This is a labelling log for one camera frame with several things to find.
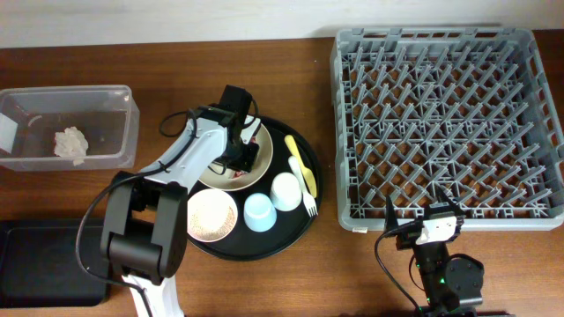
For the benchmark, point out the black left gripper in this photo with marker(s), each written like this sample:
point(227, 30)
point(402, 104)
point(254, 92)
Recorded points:
point(248, 163)

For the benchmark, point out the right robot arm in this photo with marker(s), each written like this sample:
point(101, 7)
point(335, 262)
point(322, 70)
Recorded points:
point(452, 282)

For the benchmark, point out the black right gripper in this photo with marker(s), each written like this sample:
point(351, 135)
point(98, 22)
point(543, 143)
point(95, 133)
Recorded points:
point(408, 235)

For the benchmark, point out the red snack wrapper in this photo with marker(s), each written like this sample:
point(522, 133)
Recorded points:
point(238, 174)

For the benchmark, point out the white label on bin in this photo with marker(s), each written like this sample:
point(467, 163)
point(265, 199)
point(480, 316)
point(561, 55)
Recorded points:
point(8, 131)

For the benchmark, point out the white cup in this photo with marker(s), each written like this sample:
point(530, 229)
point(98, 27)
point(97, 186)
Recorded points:
point(285, 192)

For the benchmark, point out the round black tray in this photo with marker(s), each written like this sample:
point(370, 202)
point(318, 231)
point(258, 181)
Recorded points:
point(243, 244)

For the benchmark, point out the black rectangular waste tray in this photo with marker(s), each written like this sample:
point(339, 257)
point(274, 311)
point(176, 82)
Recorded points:
point(39, 266)

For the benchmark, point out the pink bowl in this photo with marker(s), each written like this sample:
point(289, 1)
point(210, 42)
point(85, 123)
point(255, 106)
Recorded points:
point(211, 199)

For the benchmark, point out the light blue cup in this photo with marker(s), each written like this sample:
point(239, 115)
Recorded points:
point(259, 213)

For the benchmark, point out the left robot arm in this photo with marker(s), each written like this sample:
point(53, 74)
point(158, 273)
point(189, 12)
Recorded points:
point(144, 234)

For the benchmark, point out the grey dishwasher rack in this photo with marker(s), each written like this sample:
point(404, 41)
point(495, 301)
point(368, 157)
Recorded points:
point(464, 110)

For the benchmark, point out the clear plastic waste bin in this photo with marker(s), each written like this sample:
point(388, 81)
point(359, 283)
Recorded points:
point(64, 128)

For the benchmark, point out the yellow plastic knife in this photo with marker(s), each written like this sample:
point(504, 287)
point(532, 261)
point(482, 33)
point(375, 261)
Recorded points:
point(307, 173)

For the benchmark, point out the white plastic fork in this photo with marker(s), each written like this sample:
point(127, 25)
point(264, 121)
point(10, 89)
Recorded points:
point(308, 200)

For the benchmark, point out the beige bowl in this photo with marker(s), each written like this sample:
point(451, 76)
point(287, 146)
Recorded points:
point(213, 178)

